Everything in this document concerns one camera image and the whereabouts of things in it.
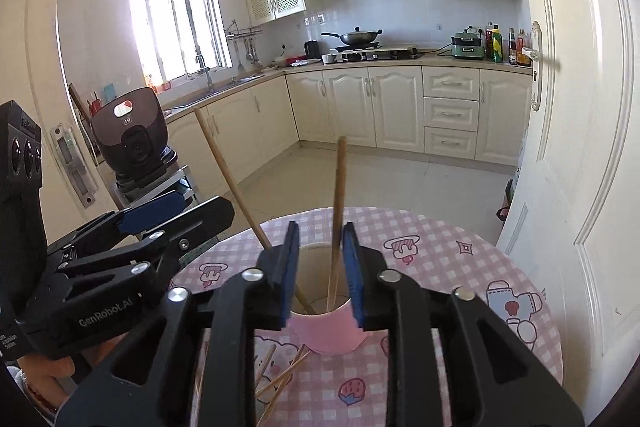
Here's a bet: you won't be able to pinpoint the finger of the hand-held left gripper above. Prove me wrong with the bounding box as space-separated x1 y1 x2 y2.
47 190 187 264
60 196 236 289

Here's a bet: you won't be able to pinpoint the cream door handle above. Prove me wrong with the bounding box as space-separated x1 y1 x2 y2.
520 21 543 112

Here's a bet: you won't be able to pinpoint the wall utensil rack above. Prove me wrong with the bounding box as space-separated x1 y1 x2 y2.
223 19 264 72

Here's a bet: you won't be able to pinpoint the steel sink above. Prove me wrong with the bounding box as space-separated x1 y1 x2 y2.
165 74 263 110

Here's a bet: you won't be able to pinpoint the brown dome camera device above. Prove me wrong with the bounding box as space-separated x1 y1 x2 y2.
89 87 168 180

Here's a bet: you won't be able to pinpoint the orange sauce bottle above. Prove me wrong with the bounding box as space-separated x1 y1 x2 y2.
516 29 531 66

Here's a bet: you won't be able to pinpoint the pink cup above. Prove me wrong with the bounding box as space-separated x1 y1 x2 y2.
290 244 366 355

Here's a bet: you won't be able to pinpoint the steel wok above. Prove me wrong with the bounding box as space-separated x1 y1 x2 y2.
321 27 383 46

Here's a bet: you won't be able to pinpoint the metal door lock plate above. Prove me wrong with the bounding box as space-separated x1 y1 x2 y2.
50 124 98 208

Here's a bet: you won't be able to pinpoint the kitchen window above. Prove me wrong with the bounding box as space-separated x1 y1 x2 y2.
126 0 233 90

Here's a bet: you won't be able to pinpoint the white door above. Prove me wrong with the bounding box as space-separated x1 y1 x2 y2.
495 0 640 427

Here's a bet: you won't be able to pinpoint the cream lower cabinets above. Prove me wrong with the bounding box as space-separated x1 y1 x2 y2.
160 64 533 208

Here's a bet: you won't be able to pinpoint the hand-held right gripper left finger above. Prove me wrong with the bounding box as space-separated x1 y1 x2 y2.
55 221 301 427

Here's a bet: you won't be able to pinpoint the green countertop appliance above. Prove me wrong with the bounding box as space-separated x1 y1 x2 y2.
451 26 487 60

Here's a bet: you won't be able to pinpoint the person's left hand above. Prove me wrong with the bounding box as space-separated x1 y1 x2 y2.
17 333 127 409

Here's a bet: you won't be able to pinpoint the gas stove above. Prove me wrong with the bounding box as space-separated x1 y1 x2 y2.
322 44 425 65

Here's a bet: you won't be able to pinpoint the dark bin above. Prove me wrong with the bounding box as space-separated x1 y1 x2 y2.
495 179 516 223

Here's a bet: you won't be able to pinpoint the chrome faucet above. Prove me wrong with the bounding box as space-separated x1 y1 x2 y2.
195 55 216 94

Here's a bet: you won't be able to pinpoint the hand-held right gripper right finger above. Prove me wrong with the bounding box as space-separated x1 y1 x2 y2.
341 221 586 427

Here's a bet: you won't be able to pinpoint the wooden chopstick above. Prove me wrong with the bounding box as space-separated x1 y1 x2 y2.
194 339 207 413
254 347 277 390
326 136 348 313
194 108 318 315
256 351 312 427
255 344 307 398

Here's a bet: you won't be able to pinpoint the pink checked tablecloth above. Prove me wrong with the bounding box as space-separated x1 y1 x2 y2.
170 206 563 427

